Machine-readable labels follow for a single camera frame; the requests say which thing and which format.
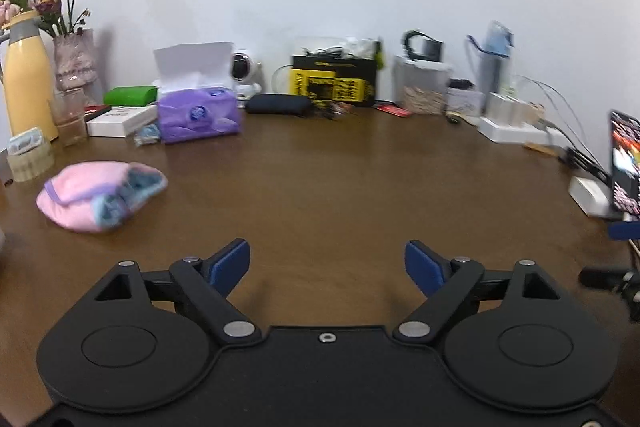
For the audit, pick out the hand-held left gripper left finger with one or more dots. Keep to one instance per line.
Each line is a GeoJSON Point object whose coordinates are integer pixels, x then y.
{"type": "Point", "coordinates": [231, 262]}

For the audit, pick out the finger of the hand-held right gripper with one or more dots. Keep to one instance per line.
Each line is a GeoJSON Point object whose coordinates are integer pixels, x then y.
{"type": "Point", "coordinates": [626, 231]}
{"type": "Point", "coordinates": [607, 278]}

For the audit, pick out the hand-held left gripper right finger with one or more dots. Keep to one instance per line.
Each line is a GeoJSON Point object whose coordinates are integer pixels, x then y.
{"type": "Point", "coordinates": [425, 269]}

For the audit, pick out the pink and blue garment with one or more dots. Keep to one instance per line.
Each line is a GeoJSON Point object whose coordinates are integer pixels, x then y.
{"type": "Point", "coordinates": [85, 199]}

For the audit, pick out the white power adapter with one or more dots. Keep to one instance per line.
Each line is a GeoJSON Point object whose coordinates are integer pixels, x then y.
{"type": "Point", "coordinates": [590, 197]}

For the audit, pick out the wooden stick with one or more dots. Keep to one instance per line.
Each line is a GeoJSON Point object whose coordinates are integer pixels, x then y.
{"type": "Point", "coordinates": [541, 149]}

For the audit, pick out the white power strip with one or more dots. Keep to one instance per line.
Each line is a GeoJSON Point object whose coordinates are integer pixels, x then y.
{"type": "Point", "coordinates": [515, 133]}

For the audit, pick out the purple tissue pack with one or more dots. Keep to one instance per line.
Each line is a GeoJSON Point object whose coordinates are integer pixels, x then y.
{"type": "Point", "coordinates": [200, 114]}

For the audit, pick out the small blue-white packet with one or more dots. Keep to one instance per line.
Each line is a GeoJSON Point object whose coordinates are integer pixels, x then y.
{"type": "Point", "coordinates": [148, 136]}

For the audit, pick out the red flat item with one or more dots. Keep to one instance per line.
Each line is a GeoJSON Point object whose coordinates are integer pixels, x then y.
{"type": "Point", "coordinates": [395, 110]}

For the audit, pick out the black zip case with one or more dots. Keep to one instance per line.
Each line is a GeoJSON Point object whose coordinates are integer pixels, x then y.
{"type": "Point", "coordinates": [277, 104]}

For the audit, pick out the white charger blocks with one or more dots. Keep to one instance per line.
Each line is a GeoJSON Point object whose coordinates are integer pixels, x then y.
{"type": "Point", "coordinates": [512, 107]}

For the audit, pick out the small white box black lid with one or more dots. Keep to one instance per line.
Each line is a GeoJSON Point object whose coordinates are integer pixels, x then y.
{"type": "Point", "coordinates": [464, 99]}

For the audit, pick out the flat white box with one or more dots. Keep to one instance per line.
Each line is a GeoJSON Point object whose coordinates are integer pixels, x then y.
{"type": "Point", "coordinates": [122, 121]}

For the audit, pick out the bunch of small keys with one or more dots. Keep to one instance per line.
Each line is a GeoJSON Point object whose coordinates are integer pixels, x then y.
{"type": "Point", "coordinates": [332, 110]}

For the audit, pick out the clear plastic container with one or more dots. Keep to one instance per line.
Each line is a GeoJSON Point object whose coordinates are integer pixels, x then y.
{"type": "Point", "coordinates": [422, 87]}

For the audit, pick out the green box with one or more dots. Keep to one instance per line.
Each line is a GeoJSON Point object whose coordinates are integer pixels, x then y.
{"type": "Point", "coordinates": [130, 95]}

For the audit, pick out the yellow and black box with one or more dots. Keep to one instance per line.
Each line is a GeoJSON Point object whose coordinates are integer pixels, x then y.
{"type": "Point", "coordinates": [332, 84]}

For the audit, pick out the clear drinking glass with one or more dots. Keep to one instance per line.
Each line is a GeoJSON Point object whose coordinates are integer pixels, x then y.
{"type": "Point", "coordinates": [70, 119]}

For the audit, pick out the blue water bottle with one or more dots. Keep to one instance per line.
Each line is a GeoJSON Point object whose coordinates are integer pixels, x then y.
{"type": "Point", "coordinates": [492, 62]}

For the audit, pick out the clear tape roll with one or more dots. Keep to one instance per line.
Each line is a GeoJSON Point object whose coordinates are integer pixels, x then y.
{"type": "Point", "coordinates": [30, 159]}

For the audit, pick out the clear plastic bag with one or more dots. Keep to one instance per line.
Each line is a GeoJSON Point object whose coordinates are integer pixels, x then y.
{"type": "Point", "coordinates": [345, 47]}

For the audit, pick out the pink glass vase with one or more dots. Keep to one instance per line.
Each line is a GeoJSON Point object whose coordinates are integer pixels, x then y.
{"type": "Point", "coordinates": [75, 59]}

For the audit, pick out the yellow thermos bottle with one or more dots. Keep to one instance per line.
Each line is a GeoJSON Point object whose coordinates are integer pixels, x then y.
{"type": "Point", "coordinates": [27, 77]}

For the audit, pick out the white security camera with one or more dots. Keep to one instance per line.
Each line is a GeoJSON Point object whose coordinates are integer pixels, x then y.
{"type": "Point", "coordinates": [245, 69]}

